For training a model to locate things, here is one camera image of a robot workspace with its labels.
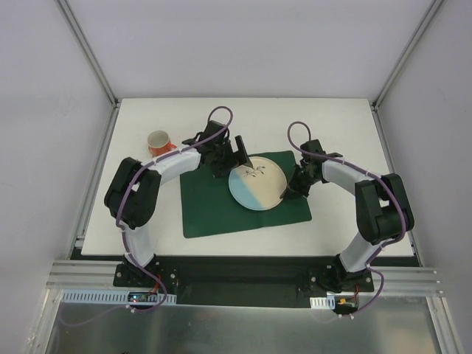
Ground cream and blue plate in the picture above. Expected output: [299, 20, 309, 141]
[228, 156, 287, 211]

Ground dark green placemat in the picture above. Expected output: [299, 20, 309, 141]
[180, 167, 312, 238]

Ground orange mug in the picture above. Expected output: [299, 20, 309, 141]
[147, 131, 176, 157]

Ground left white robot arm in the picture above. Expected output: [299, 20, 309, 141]
[104, 121, 252, 287]

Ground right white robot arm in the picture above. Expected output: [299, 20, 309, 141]
[280, 139, 414, 293]

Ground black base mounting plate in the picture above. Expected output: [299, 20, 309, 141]
[113, 256, 374, 308]

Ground right white cable duct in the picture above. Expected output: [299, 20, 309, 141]
[310, 295, 336, 310]

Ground white cable duct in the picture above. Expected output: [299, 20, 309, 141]
[310, 295, 336, 310]
[62, 289, 177, 306]

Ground aluminium rail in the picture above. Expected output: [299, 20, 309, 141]
[46, 260, 119, 288]

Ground left white cable duct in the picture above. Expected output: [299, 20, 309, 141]
[62, 289, 177, 306]

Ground left aluminium frame post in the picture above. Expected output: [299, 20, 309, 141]
[54, 0, 119, 108]

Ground aluminium frame post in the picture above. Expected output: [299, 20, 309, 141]
[371, 0, 446, 111]
[54, 0, 119, 108]

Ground right aluminium frame post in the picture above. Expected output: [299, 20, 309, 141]
[371, 0, 446, 111]

